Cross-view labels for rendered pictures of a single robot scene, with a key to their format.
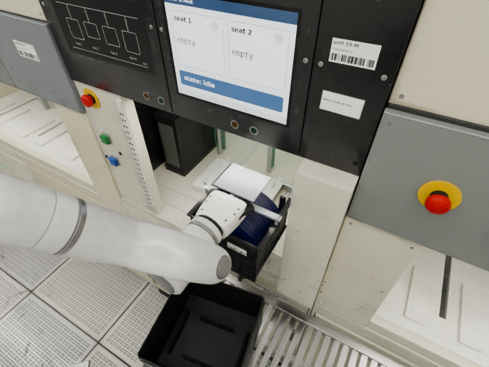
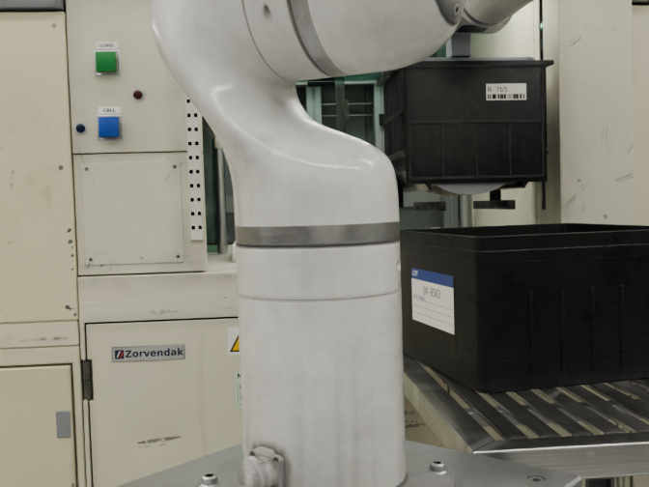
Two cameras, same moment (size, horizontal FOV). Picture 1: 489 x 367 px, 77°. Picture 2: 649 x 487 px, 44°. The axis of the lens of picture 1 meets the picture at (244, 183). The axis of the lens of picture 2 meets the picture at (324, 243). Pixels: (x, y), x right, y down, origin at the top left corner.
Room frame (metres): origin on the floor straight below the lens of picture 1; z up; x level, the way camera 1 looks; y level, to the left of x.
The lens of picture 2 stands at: (-0.36, 0.91, 0.98)
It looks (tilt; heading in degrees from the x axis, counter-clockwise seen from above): 3 degrees down; 326
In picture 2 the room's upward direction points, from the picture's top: 2 degrees counter-clockwise
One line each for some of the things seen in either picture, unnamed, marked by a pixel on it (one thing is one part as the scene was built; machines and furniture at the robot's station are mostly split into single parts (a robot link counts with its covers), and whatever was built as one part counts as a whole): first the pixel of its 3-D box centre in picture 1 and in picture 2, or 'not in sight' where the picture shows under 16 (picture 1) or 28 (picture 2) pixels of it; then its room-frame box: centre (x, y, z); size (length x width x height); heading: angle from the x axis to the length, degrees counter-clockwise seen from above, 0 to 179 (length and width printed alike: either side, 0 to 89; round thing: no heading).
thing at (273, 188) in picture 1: (280, 201); not in sight; (0.85, -0.15, 0.89); 0.22 x 0.21 x 0.04; 150
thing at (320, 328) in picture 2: not in sight; (322, 367); (0.13, 0.58, 0.85); 0.19 x 0.19 x 0.18
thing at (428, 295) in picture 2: (207, 336); (531, 295); (0.34, 0.11, 0.85); 0.28 x 0.28 x 0.17; 70
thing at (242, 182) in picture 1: (241, 220); (459, 110); (0.58, 0.01, 1.11); 0.24 x 0.20 x 0.32; 60
